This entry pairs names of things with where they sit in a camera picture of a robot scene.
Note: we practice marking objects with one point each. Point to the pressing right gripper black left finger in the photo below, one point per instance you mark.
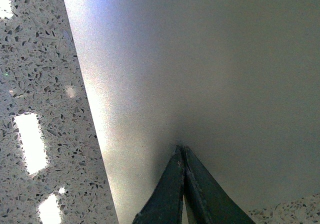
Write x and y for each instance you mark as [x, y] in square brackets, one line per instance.
[166, 202]

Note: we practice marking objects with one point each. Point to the pressing right gripper black right finger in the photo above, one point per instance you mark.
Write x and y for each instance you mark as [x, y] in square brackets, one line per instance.
[206, 200]

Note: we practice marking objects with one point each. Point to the grey laptop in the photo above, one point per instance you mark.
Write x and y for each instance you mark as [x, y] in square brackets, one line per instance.
[235, 80]

